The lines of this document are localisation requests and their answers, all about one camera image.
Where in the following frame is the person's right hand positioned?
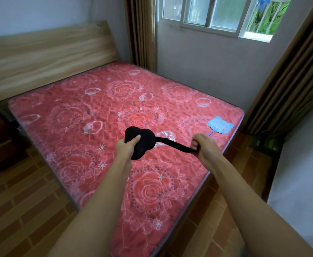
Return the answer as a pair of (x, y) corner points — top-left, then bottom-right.
(191, 133), (223, 169)

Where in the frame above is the person's right forearm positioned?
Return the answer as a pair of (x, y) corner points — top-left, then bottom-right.
(209, 154), (313, 257)

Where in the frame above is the wooden headboard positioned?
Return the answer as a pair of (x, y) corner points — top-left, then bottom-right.
(0, 20), (119, 102)

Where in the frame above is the clear plastic wrapper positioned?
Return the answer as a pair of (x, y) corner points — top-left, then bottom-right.
(154, 130), (176, 147)

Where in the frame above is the person's left hand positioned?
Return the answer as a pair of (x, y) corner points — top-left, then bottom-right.
(115, 134), (141, 167)

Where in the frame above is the black cat-shaped hand fan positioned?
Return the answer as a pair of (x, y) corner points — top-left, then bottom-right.
(124, 126), (198, 160)

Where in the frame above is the blue cat-shaped hand fan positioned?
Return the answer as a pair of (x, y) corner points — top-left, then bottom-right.
(208, 116), (235, 136)

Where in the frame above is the white sliding window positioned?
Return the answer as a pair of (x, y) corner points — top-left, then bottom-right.
(158, 0), (293, 43)

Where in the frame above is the red floral mattress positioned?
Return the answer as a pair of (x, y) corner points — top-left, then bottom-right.
(8, 60), (245, 257)

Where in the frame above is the brown curtain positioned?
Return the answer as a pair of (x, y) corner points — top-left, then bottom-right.
(123, 0), (157, 73)
(239, 0), (313, 137)

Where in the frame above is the person's left forearm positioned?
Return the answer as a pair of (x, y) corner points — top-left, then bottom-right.
(47, 158), (133, 257)

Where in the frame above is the green object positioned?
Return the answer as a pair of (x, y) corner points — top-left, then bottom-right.
(250, 134), (284, 154)

